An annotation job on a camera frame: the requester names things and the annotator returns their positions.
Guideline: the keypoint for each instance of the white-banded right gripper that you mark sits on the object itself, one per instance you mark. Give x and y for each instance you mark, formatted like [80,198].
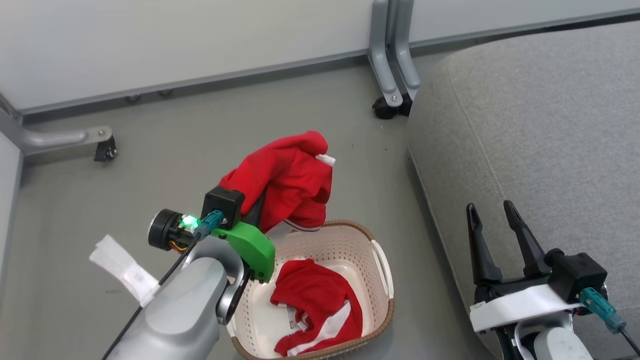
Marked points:
[520,305]

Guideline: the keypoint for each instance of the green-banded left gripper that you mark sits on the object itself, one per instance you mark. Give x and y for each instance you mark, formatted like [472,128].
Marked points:
[252,247]

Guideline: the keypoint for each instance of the red garment with white sleeves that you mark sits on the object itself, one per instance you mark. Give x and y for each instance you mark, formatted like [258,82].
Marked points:
[285,175]

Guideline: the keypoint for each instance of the red garment with knit cuff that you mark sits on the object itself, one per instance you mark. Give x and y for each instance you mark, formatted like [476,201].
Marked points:
[315,295]

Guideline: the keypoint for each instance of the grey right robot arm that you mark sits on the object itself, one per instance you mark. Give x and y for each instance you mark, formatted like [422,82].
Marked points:
[555,345]

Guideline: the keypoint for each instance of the cream perforated laundry basket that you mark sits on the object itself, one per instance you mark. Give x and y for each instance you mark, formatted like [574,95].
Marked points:
[345,245]

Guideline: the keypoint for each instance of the black left wrist motor cylinder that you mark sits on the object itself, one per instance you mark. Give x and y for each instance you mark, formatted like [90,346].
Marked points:
[162,229]

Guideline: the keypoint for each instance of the grey fabric sofa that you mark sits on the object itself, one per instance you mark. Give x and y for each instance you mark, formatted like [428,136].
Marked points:
[550,125]

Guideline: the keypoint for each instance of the small grey partition glide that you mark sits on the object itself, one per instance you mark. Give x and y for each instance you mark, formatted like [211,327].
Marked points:
[132,98]
[165,92]

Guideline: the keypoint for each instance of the black caster wheel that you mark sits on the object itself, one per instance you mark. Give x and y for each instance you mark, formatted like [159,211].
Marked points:
[106,149]
[387,109]

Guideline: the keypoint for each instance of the grey metal partition leg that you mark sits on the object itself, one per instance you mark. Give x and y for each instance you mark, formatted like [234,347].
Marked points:
[382,60]
[406,60]

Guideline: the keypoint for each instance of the grey metal partition foot bar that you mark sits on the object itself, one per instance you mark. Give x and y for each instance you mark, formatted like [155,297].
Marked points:
[55,136]

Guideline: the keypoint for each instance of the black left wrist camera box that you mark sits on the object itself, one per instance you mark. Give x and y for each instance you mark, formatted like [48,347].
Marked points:
[222,202]

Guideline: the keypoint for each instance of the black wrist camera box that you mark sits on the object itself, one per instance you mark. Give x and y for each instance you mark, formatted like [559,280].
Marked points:
[222,202]
[577,275]

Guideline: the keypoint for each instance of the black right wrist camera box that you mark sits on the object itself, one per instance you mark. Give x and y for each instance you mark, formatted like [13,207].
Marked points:
[577,275]

